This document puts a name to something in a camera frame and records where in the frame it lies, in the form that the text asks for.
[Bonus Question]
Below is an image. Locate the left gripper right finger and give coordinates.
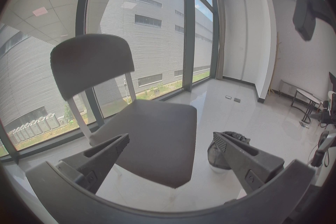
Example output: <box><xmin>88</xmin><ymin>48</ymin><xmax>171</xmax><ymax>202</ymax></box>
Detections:
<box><xmin>213</xmin><ymin>132</ymin><xmax>285</xmax><ymax>195</ymax></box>

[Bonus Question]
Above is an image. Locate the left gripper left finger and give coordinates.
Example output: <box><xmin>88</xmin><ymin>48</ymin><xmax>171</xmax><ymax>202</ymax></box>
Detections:
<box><xmin>59</xmin><ymin>133</ymin><xmax>131</xmax><ymax>194</ymax></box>

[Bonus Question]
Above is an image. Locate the black plastic bag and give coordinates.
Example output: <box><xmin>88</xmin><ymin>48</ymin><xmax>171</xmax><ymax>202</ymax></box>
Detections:
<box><xmin>207</xmin><ymin>131</ymin><xmax>251</xmax><ymax>169</ymax></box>

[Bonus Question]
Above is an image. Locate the small round table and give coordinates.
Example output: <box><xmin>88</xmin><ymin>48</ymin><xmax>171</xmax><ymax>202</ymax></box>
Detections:
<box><xmin>290</xmin><ymin>87</ymin><xmax>324</xmax><ymax>124</ymax></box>

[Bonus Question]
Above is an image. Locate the window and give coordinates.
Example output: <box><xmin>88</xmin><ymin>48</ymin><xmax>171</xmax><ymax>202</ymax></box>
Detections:
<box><xmin>0</xmin><ymin>0</ymin><xmax>220</xmax><ymax>164</ymax></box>

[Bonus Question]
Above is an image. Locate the grey chair with white frame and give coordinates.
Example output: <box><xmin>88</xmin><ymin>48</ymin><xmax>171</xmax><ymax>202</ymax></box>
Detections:
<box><xmin>50</xmin><ymin>33</ymin><xmax>198</xmax><ymax>190</ymax></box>

